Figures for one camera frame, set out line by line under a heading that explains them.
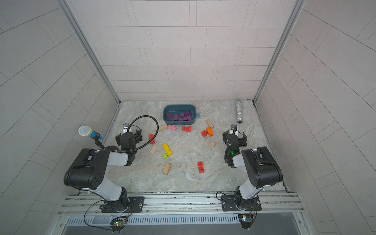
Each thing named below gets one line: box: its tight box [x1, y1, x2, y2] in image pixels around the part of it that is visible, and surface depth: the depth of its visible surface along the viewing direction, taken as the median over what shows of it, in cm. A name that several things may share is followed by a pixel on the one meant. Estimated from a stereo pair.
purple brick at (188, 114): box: [185, 110, 193, 121], surface depth 108 cm
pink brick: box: [167, 125, 177, 132], surface depth 101 cm
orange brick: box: [206, 127, 214, 138], surface depth 98 cm
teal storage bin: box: [162, 104, 201, 125], surface depth 107 cm
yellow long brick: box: [162, 142, 173, 157], surface depth 91 cm
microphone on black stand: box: [78, 125, 106, 150], surface depth 70 cm
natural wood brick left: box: [149, 144, 159, 155], surface depth 91 cm
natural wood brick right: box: [205, 118, 214, 129], surface depth 104 cm
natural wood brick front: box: [162, 162, 171, 176], surface depth 82 cm
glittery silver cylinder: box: [235, 98, 243, 124], surface depth 111 cm
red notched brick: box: [197, 161, 205, 174], surface depth 84 cm
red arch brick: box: [182, 125, 192, 133], surface depth 101 cm
